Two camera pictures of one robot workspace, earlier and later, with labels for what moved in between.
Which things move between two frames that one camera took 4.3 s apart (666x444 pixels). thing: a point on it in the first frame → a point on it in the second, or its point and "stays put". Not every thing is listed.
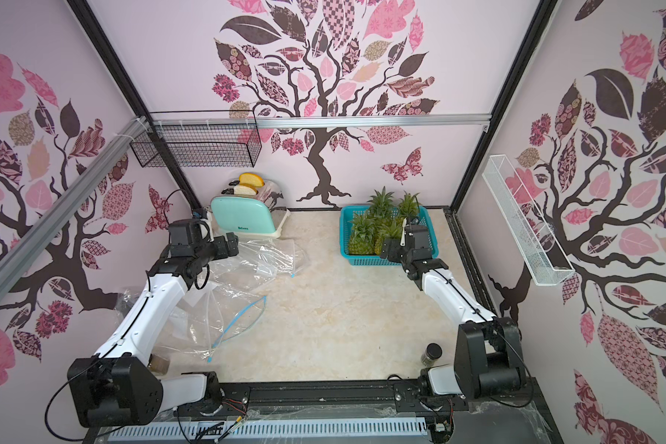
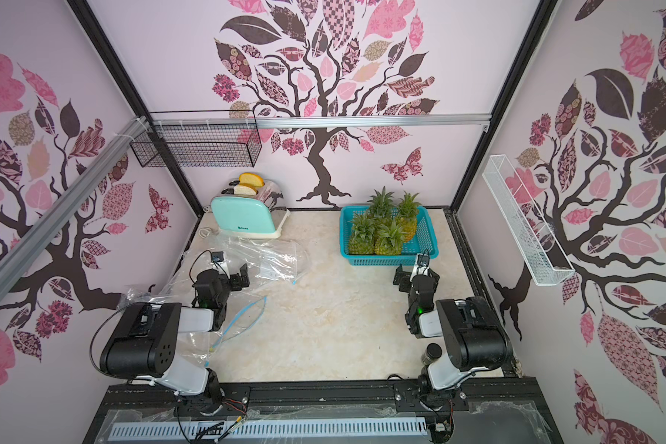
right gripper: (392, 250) → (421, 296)
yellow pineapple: (409, 206) stays put
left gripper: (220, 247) → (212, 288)
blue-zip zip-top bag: (215, 317) stays put
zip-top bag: (257, 263) stays put
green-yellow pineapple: (381, 206) stays put
